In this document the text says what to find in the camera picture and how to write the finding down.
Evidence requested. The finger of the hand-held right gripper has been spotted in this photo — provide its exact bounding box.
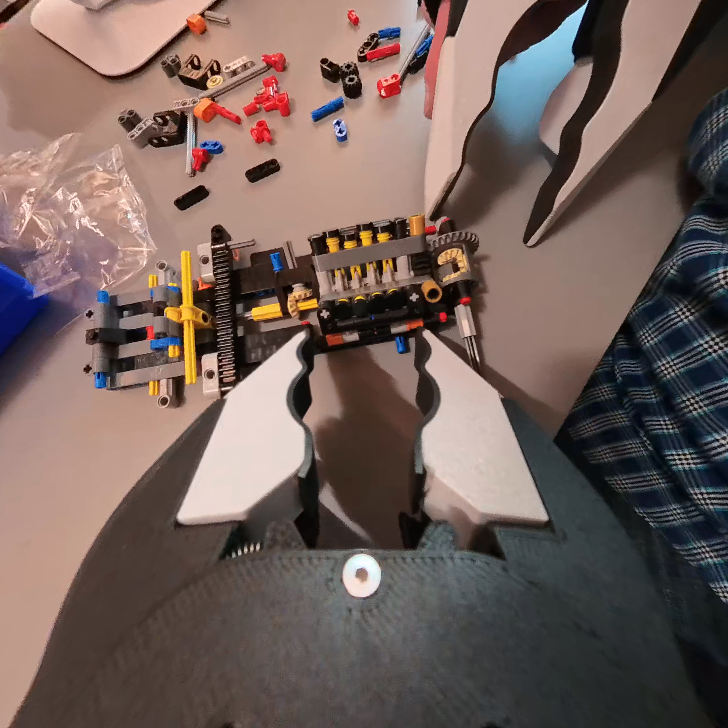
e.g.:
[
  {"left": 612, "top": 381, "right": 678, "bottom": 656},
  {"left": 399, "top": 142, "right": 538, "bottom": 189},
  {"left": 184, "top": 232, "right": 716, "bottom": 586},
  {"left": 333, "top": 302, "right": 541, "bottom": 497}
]
[
  {"left": 424, "top": 0, "right": 541, "bottom": 218},
  {"left": 522, "top": 0, "right": 712, "bottom": 249}
]

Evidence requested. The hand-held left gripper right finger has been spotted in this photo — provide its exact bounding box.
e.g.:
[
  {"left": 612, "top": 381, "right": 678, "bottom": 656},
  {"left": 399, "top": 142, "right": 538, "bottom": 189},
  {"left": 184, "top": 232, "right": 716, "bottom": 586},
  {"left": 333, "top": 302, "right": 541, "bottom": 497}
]
[{"left": 413, "top": 329, "right": 551, "bottom": 551}]

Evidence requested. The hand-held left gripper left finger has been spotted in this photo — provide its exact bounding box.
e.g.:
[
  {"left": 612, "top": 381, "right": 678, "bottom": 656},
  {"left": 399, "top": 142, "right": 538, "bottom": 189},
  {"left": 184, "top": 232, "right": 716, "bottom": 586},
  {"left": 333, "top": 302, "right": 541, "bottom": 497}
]
[{"left": 175, "top": 330, "right": 320, "bottom": 544}]

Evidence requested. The lego car chassis assembly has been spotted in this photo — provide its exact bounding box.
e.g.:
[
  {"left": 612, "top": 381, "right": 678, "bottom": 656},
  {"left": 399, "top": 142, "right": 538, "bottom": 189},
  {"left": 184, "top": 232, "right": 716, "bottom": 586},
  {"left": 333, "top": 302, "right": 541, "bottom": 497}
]
[{"left": 84, "top": 213, "right": 484, "bottom": 407}]

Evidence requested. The pile of loose lego pieces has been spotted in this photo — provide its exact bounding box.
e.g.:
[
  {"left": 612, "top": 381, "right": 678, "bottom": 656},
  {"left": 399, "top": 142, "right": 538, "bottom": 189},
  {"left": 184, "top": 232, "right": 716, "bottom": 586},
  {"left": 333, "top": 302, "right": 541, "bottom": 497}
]
[{"left": 116, "top": 6, "right": 436, "bottom": 211}]

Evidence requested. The person's plaid clothing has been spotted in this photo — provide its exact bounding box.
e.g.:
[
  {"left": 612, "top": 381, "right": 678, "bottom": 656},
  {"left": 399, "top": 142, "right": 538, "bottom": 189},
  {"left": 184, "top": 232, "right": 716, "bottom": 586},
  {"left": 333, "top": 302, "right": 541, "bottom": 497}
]
[{"left": 554, "top": 88, "right": 728, "bottom": 604}]

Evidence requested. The blue plastic bin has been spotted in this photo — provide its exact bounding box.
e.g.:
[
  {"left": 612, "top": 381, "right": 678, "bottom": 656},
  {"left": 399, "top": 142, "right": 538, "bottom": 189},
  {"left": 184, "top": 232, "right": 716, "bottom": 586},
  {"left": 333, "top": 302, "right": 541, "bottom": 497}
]
[{"left": 0, "top": 262, "right": 49, "bottom": 356}]

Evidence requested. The clear plastic bag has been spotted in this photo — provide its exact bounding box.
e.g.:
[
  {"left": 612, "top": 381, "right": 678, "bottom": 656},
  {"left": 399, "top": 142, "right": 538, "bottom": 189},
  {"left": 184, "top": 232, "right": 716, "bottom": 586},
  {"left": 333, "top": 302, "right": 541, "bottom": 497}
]
[{"left": 0, "top": 133, "right": 157, "bottom": 297}]

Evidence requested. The grey monitor stand base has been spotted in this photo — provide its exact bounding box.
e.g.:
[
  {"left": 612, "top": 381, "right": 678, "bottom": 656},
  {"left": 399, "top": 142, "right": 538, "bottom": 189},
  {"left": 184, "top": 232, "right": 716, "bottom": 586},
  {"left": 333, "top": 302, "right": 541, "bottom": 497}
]
[{"left": 31, "top": 0, "right": 220, "bottom": 76}]

